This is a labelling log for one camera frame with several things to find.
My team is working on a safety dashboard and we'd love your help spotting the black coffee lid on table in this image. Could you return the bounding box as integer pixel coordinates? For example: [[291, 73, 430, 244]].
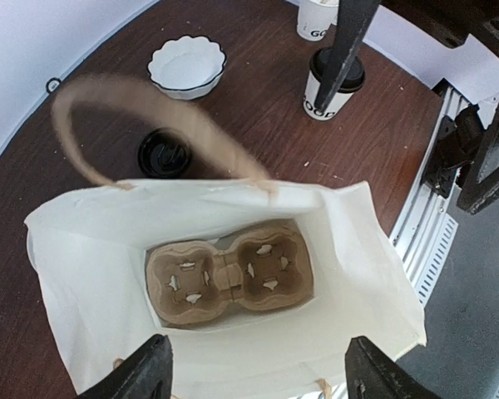
[[137, 129, 192, 179]]

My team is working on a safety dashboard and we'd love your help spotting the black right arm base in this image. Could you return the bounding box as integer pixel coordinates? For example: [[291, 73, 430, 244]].
[[422, 105, 485, 199]]

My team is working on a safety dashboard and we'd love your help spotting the white paper coffee cup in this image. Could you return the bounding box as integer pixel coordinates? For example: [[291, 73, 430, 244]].
[[302, 74, 365, 121]]

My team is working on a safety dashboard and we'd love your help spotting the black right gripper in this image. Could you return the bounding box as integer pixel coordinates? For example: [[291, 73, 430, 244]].
[[314, 0, 499, 111]]

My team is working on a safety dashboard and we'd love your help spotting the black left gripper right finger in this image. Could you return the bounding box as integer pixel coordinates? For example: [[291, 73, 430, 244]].
[[344, 336, 440, 399]]

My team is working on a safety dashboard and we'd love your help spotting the brown paper bag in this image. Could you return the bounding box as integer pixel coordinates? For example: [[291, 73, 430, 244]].
[[25, 75, 427, 398]]

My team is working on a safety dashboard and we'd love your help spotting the black coffee lid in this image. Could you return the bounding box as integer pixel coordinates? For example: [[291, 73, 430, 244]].
[[309, 47, 365, 93], [137, 129, 192, 179]]

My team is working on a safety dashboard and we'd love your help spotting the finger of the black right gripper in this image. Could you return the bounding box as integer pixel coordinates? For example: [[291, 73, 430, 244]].
[[457, 104, 499, 214]]

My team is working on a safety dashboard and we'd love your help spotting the paper cup holding straws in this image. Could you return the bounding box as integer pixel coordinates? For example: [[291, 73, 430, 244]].
[[296, 0, 339, 42]]

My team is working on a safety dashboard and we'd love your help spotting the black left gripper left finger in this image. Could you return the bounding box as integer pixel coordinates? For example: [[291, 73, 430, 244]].
[[77, 334, 173, 399]]

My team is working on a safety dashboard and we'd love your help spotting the brown cardboard cup carrier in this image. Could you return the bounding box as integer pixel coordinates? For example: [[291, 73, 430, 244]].
[[145, 219, 314, 326]]

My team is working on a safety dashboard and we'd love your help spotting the white scalloped bowl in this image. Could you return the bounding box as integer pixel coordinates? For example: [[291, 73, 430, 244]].
[[147, 36, 227, 101]]

